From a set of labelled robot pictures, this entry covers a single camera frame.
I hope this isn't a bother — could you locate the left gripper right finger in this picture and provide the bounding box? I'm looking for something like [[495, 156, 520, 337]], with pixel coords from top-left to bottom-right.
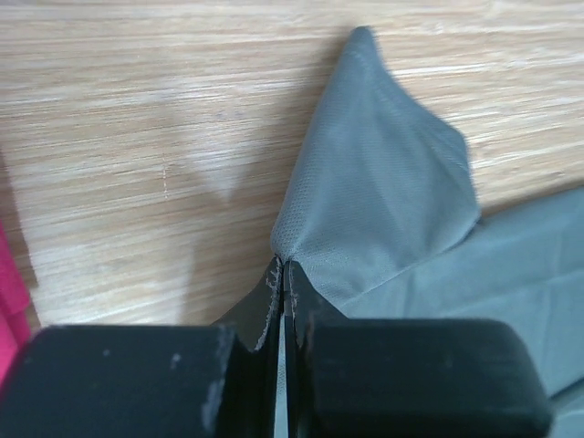
[[283, 262, 553, 437]]

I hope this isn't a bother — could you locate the folded pink t shirt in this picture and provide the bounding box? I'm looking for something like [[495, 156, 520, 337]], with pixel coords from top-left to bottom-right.
[[0, 229, 31, 381]]

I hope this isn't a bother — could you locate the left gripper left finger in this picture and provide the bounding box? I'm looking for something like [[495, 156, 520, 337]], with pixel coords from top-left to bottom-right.
[[1, 258, 283, 437]]

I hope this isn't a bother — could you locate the grey t shirt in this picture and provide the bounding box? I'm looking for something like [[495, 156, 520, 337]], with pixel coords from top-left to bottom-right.
[[271, 26, 583, 437]]

